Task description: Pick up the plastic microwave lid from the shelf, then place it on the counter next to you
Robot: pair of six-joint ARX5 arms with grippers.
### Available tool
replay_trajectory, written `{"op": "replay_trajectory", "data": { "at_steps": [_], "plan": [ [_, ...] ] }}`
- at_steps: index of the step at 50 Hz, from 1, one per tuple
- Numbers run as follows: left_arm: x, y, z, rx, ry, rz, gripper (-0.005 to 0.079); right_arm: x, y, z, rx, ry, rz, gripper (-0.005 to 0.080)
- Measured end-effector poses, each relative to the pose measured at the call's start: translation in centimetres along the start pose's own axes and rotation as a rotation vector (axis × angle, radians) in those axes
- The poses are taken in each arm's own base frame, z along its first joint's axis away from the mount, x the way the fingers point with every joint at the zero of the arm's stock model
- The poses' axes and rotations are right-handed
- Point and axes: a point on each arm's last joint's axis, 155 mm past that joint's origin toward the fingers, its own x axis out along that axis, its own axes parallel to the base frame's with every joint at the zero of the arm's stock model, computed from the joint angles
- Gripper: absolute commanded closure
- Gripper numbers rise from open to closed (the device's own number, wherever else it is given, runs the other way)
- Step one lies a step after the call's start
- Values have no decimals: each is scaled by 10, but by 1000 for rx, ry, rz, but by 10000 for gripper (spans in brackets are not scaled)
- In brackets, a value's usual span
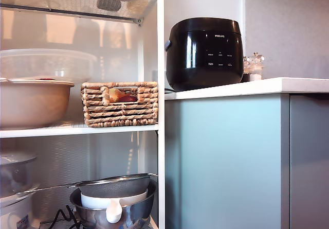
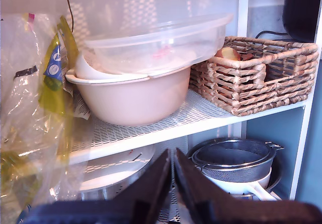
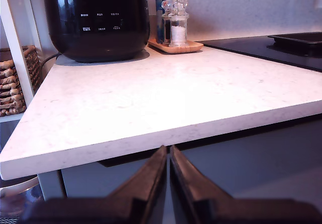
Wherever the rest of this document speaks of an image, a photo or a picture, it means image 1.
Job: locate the clear plastic microwave lid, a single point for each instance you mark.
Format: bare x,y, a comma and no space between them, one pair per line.
51,59

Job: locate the stainless steel mixing bowl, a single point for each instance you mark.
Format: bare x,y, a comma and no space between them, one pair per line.
136,213

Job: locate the dark square container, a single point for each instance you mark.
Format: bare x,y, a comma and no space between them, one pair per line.
109,1

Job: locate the white metal shelf unit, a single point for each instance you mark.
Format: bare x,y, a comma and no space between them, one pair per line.
161,59

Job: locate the red-brown onion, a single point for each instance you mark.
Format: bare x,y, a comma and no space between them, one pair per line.
129,98

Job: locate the clear pepper grinder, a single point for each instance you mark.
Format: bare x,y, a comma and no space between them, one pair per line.
246,69

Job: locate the metal mesh strainer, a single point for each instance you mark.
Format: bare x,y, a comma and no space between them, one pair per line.
115,187

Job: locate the woven wicker basket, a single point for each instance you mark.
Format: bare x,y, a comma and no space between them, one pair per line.
120,113

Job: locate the white electric food steamer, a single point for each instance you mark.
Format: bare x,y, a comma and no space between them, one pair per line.
13,208

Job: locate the grey-blue cabinet with white counter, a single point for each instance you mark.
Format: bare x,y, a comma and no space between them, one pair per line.
231,162

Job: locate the black rice cooker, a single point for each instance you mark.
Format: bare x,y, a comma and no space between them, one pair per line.
205,59

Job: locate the pale yellow onion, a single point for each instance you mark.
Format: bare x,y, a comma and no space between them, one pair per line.
114,94

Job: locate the beige plastic bowl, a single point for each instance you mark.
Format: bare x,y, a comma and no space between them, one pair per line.
33,105

